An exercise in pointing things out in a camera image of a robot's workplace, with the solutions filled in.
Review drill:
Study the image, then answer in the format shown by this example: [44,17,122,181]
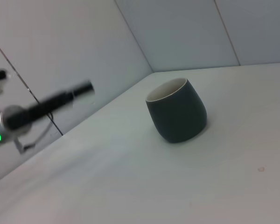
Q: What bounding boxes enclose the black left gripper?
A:
[3,80,95,131]

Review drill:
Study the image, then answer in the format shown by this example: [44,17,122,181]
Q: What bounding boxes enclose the grey ceramic cup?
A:
[145,77,208,144]

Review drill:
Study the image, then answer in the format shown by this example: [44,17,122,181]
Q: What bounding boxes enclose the grey left arm cable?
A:
[15,111,55,154]

